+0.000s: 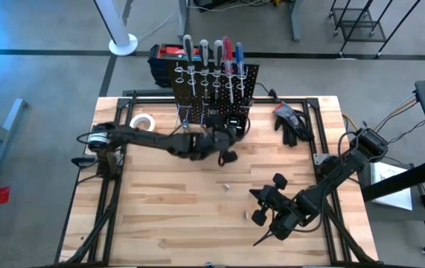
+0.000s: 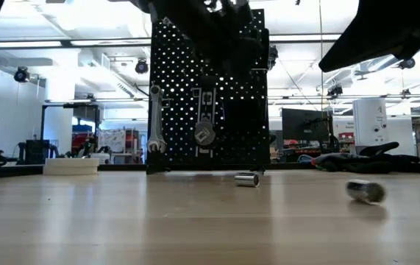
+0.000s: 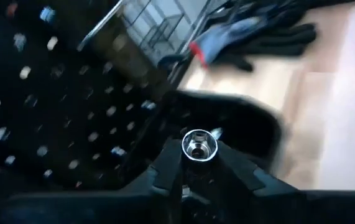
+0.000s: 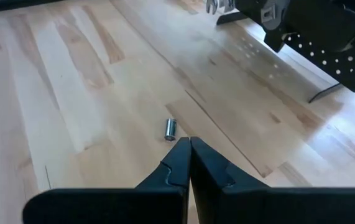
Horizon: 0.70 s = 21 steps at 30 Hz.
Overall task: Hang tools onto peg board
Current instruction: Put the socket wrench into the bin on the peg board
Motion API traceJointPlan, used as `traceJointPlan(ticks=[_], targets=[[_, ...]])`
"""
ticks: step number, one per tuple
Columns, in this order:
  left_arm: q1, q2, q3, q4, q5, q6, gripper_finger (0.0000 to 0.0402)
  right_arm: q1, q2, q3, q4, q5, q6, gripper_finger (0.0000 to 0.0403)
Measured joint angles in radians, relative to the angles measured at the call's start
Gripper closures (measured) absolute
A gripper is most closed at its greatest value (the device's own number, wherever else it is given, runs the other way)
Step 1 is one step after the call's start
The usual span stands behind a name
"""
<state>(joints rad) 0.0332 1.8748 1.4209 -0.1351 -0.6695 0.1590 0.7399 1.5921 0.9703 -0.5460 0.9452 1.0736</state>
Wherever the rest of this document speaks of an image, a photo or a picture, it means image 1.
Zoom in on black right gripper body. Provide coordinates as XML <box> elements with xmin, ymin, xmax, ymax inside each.
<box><xmin>251</xmin><ymin>172</ymin><xmax>312</xmax><ymax>242</ymax></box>

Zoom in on grey black handled screwdriver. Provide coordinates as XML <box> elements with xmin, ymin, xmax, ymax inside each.
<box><xmin>213</xmin><ymin>39</ymin><xmax>225</xmax><ymax>100</ymax></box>
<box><xmin>182</xmin><ymin>33</ymin><xmax>197</xmax><ymax>97</ymax></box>
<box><xmin>198</xmin><ymin>39</ymin><xmax>211</xmax><ymax>100</ymax></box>

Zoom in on work glove with red cuff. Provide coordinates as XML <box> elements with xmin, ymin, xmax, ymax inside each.
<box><xmin>272</xmin><ymin>100</ymin><xmax>302</xmax><ymax>127</ymax></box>

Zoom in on black work glove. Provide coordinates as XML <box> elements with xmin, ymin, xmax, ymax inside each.
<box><xmin>281</xmin><ymin>111</ymin><xmax>315</xmax><ymax>147</ymax></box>

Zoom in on grey desk leg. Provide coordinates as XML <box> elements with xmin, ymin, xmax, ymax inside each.
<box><xmin>290</xmin><ymin>0</ymin><xmax>305</xmax><ymax>42</ymax></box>
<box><xmin>176</xmin><ymin>0</ymin><xmax>191</xmax><ymax>41</ymax></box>

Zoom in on red black tool case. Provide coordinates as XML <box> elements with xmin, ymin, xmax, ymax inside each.
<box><xmin>147</xmin><ymin>43</ymin><xmax>205</xmax><ymax>89</ymax></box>

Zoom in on grey desk frame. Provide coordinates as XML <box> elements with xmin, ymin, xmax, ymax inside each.
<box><xmin>0</xmin><ymin>98</ymin><xmax>28</xmax><ymax>183</ymax></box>

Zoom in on white pole with round base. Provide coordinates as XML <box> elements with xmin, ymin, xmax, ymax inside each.
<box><xmin>93</xmin><ymin>0</ymin><xmax>139</xmax><ymax>57</ymax></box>

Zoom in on blue clear handled screwdriver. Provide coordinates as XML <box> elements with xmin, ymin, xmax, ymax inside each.
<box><xmin>234</xmin><ymin>42</ymin><xmax>246</xmax><ymax>98</ymax></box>

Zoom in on black perforated pegboard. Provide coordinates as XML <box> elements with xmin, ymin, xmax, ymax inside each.
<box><xmin>169</xmin><ymin>61</ymin><xmax>261</xmax><ymax>127</ymax></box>

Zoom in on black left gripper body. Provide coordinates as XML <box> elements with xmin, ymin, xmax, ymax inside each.
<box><xmin>191</xmin><ymin>128</ymin><xmax>240</xmax><ymax>168</ymax></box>

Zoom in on silver wire screwdriver rack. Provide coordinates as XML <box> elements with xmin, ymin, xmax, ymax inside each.
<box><xmin>173</xmin><ymin>65</ymin><xmax>249</xmax><ymax>90</ymax></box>

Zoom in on red clear handled screwdriver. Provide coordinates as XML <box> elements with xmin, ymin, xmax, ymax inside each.
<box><xmin>222</xmin><ymin>36</ymin><xmax>235</xmax><ymax>105</ymax></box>

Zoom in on white paper sheet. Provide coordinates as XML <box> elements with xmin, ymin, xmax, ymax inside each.
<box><xmin>369</xmin><ymin>162</ymin><xmax>414</xmax><ymax>211</ymax></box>

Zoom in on black pegboard bin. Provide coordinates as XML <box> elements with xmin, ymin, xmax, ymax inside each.
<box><xmin>226</xmin><ymin>115</ymin><xmax>249</xmax><ymax>131</ymax></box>

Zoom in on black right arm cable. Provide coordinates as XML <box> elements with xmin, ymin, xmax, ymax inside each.
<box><xmin>252</xmin><ymin>227</ymin><xmax>275</xmax><ymax>247</ymax></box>

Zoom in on large chrome combination wrench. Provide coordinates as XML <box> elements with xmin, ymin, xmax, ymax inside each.
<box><xmin>181</xmin><ymin>106</ymin><xmax>192</xmax><ymax>130</ymax></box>

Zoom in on white masking tape roll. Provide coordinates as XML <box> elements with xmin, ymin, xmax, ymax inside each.
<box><xmin>129</xmin><ymin>112</ymin><xmax>156</xmax><ymax>133</ymax></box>

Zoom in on black wire cart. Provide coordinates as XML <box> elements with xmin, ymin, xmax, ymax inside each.
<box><xmin>329</xmin><ymin>0</ymin><xmax>421</xmax><ymax>60</ymax></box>

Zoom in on black aluminium table frame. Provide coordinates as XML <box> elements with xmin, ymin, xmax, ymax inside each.
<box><xmin>56</xmin><ymin>95</ymin><xmax>371</xmax><ymax>267</ymax></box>

